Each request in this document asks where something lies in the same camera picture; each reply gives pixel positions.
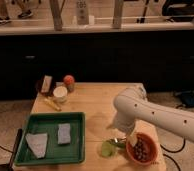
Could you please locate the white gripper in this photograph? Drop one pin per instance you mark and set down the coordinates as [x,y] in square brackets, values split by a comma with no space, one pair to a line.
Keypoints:
[124,124]

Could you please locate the green pepper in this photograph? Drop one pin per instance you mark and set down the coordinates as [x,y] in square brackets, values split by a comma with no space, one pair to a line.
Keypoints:
[108,149]

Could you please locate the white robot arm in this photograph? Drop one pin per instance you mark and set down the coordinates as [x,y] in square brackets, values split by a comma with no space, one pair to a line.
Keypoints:
[131,104]

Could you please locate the white plastic cup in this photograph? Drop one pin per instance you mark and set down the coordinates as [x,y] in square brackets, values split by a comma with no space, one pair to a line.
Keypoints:
[60,94]

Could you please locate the red ball on cup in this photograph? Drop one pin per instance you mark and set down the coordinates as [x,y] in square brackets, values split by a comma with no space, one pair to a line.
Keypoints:
[69,82]

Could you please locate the orange bowl with beads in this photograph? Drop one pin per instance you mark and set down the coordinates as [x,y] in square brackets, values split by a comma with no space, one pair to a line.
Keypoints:
[144,152]

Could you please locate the blue grey sponge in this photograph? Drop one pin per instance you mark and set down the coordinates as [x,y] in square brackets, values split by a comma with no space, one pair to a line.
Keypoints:
[64,136]

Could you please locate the black bag on floor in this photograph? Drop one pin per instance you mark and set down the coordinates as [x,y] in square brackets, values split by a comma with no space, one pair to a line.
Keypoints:
[186,97]

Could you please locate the green plastic tray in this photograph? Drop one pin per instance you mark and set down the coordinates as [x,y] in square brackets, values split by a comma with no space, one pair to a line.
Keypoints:
[73,152]

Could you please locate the yellow banana toy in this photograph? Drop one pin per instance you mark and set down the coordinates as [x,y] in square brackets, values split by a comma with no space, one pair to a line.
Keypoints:
[52,104]

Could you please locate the grey cloth piece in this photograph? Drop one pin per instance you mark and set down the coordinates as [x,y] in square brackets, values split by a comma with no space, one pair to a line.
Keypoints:
[37,143]

